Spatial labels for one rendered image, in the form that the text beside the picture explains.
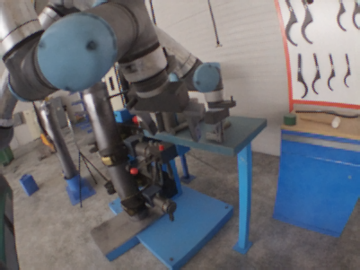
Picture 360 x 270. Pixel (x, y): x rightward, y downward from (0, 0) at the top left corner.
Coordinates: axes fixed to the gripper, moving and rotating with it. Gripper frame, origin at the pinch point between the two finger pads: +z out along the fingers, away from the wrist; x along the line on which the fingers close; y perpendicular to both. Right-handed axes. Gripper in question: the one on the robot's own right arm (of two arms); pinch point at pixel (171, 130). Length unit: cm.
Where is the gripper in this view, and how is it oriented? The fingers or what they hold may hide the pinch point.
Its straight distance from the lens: 46.3
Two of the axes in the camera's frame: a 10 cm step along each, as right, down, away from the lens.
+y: -4.0, 7.2, -5.6
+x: 8.7, 1.2, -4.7
